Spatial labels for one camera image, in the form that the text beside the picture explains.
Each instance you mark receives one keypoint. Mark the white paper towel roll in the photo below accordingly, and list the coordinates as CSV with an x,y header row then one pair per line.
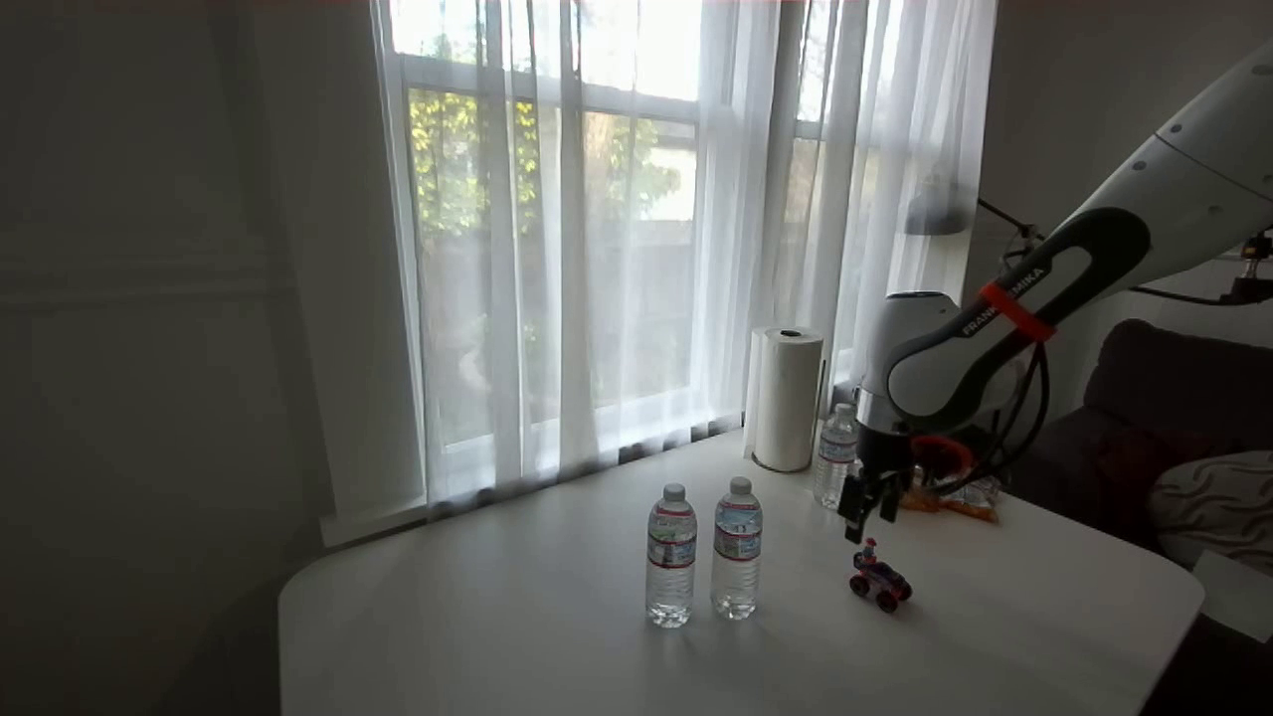
x,y
785,398

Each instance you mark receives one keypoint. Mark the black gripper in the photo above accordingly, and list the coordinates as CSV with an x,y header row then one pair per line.
x,y
882,460

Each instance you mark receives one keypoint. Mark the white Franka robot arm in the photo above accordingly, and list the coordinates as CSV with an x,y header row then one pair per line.
x,y
1167,183

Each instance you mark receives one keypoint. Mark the white patterned pillow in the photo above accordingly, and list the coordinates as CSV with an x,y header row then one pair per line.
x,y
1217,503

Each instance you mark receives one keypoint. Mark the window with white frame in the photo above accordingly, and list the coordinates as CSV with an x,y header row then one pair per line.
x,y
639,172

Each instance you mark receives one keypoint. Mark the grey lamp shade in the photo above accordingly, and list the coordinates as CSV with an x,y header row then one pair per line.
x,y
941,218

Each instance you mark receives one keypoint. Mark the orange snack bag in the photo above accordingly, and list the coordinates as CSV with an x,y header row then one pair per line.
x,y
976,500

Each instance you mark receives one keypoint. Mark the purple monster truck toy car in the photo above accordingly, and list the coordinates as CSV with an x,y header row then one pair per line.
x,y
882,588

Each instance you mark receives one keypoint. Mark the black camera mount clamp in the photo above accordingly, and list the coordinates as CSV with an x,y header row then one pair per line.
x,y
1254,255

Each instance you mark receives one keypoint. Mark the dark sofa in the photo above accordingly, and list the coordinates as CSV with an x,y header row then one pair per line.
x,y
1167,391

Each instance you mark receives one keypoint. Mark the clear plastic water bottle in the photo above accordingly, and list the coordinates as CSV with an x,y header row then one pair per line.
x,y
671,558
737,549
835,460

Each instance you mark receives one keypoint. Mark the white sheer curtain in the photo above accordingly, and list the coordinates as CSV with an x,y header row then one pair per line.
x,y
532,263

